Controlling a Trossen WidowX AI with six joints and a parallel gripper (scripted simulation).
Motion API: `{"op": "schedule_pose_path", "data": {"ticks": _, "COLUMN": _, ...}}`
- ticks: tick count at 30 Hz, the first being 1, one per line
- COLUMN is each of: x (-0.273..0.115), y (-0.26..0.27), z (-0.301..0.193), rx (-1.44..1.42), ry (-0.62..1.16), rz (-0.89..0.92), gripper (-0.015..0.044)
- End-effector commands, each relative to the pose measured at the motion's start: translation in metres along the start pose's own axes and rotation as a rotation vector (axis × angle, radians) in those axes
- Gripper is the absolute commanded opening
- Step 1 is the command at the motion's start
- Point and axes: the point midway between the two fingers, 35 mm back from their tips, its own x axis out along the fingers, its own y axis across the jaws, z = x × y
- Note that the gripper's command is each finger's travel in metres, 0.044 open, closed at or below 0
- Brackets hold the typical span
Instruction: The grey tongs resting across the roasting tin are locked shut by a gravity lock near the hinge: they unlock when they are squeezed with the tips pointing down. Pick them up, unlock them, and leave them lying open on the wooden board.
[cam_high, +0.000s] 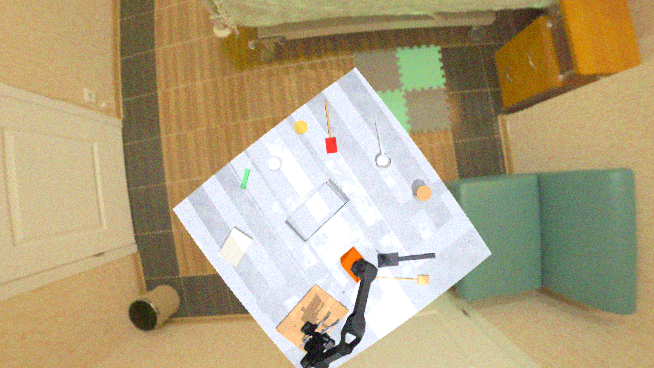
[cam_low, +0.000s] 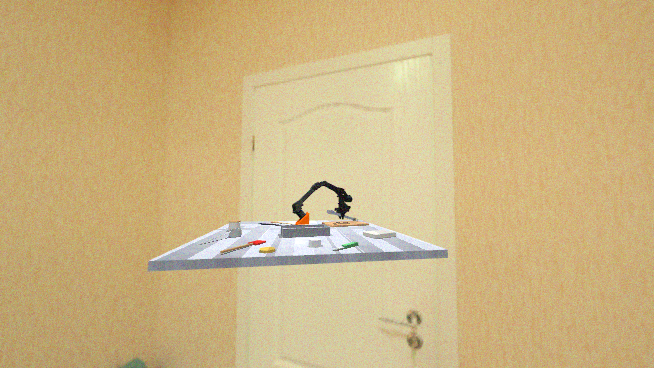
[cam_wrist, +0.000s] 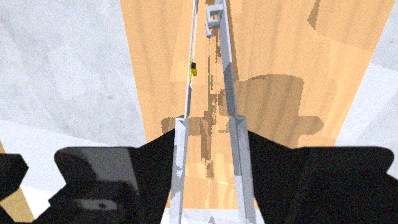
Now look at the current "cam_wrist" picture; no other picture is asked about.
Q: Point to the light wooden board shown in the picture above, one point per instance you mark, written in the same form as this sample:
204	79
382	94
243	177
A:
297	67

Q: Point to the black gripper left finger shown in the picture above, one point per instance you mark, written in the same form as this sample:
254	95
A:
147	170

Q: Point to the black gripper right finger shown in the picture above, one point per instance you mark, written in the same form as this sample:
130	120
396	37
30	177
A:
281	175

